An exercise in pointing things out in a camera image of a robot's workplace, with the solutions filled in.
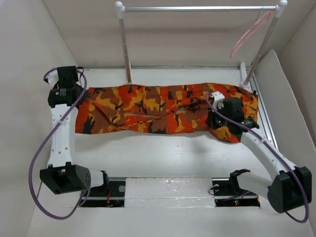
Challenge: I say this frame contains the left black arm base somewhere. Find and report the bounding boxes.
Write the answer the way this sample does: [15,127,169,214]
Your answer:
[79,178,126,208]

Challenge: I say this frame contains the white clothes rack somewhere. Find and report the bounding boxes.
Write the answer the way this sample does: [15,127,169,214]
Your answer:
[115,0,288,88]

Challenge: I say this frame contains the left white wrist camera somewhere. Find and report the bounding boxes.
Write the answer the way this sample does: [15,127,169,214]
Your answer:
[43,68,58,85]

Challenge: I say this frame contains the pink clothes hanger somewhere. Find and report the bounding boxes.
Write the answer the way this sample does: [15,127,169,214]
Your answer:
[230,11,272,59]

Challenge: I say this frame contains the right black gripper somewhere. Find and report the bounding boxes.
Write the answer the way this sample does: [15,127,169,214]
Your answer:
[204,104,231,130]

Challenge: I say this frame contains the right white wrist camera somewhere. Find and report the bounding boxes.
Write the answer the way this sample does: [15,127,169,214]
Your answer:
[210,91,225,110]

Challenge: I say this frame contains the orange camouflage trousers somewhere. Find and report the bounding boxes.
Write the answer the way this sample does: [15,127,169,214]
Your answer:
[75,83,259,143]

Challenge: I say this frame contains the aluminium side rail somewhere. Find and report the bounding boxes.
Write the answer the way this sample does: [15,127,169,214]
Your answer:
[250,74,278,150]

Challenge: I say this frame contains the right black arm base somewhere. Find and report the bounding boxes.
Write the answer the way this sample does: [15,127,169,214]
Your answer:
[208,178,261,207]

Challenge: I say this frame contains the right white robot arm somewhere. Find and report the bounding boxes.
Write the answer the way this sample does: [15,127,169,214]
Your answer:
[205,91,312,216]

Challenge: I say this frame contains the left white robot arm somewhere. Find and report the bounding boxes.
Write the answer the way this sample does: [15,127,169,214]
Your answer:
[40,66,110,196]

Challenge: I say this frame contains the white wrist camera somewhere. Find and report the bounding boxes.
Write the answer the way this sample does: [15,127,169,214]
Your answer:
[210,91,225,110]
[43,68,58,85]

